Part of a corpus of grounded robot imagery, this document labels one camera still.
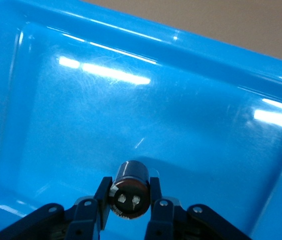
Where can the black cylindrical capacitor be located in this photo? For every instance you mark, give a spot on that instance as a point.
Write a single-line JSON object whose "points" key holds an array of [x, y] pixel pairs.
{"points": [[131, 192]]}

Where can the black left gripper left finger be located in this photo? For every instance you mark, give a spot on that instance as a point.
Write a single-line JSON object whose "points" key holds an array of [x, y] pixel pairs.
{"points": [[81, 220]]}

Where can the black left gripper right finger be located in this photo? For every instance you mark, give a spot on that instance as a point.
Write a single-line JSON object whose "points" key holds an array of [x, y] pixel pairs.
{"points": [[171, 220]]}

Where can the blue plastic tray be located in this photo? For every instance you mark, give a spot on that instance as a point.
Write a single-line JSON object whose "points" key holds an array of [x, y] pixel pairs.
{"points": [[131, 112]]}

